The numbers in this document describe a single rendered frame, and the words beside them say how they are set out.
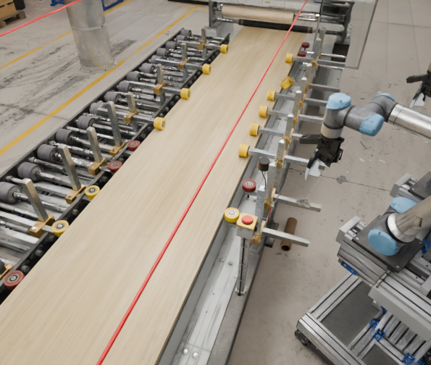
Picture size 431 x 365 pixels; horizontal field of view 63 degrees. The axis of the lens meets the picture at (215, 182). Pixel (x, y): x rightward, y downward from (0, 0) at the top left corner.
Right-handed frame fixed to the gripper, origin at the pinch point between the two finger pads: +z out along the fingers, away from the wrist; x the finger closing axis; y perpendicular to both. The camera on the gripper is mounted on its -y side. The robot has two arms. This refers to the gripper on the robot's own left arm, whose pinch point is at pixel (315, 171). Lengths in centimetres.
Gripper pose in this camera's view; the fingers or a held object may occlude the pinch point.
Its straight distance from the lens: 151.4
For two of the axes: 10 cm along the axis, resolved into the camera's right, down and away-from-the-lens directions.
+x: 7.7, -4.3, 4.8
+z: 0.0, 7.4, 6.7
